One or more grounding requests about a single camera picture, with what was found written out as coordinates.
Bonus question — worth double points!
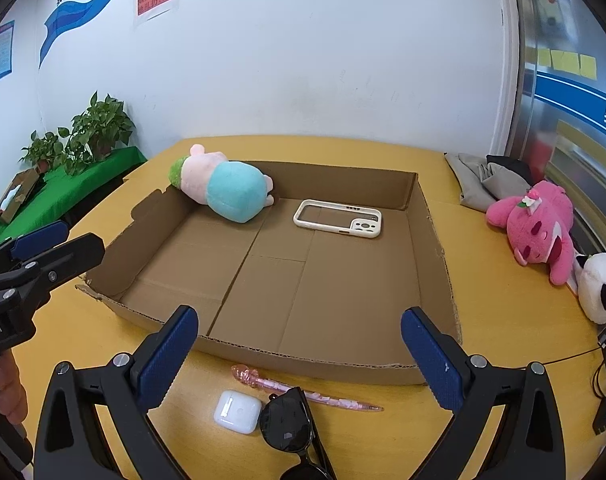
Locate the pink plush bear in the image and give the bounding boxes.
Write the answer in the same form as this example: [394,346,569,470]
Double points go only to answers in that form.
[484,180,576,286]

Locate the grey cloth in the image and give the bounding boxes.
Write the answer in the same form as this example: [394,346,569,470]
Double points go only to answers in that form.
[444,151,549,212]

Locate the green table cloth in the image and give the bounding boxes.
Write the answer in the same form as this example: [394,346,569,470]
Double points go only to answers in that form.
[0,146,148,246]

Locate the cream phone case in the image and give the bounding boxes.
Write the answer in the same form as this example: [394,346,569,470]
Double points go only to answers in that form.
[293,199,384,239]

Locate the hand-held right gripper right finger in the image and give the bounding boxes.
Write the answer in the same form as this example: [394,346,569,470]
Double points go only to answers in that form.
[401,306,566,480]

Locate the metal door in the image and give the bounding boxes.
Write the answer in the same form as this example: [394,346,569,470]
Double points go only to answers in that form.
[508,0,606,261]

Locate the long black cable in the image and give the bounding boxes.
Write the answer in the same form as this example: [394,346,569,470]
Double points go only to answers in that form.
[526,345,606,367]

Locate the blue wave wall decal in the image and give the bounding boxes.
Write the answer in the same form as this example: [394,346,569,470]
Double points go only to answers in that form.
[38,0,159,70]

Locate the shallow cardboard box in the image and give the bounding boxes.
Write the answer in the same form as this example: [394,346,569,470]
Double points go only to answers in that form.
[75,160,464,387]

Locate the red notice paper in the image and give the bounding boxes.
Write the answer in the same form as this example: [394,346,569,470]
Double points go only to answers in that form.
[133,0,180,31]

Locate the cartoon sheep sticker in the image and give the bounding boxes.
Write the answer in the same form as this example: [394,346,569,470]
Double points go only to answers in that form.
[534,0,566,28]

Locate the teal and pink plush pig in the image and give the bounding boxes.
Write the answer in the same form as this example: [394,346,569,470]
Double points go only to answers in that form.
[168,144,275,224]

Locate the white earbuds case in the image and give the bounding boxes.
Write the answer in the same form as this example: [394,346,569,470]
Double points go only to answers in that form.
[213,390,262,433]

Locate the large potted green plant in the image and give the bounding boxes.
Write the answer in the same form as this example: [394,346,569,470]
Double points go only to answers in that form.
[58,91,136,176]

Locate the pink pen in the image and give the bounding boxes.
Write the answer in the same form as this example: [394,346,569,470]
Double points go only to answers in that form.
[231,364,385,413]

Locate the black sunglasses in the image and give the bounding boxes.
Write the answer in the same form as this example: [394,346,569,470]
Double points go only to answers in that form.
[258,386,341,480]

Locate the person's left hand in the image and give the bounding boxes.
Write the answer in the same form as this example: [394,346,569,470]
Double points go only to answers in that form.
[0,347,28,427]

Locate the panda plush toy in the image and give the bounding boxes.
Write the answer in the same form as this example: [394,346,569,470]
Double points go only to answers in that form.
[576,252,606,324]

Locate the dark cloth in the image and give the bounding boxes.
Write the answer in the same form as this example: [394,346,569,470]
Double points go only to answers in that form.
[486,154,536,181]

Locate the small cardboard box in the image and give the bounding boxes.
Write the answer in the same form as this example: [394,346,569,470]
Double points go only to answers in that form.
[0,167,48,224]

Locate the small potted green plant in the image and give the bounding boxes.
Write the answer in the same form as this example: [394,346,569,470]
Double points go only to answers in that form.
[20,130,66,173]

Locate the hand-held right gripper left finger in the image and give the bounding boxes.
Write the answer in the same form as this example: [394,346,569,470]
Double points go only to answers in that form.
[33,305,199,480]

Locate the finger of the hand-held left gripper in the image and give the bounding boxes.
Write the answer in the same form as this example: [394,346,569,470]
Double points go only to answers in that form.
[0,220,70,267]
[18,232,106,291]

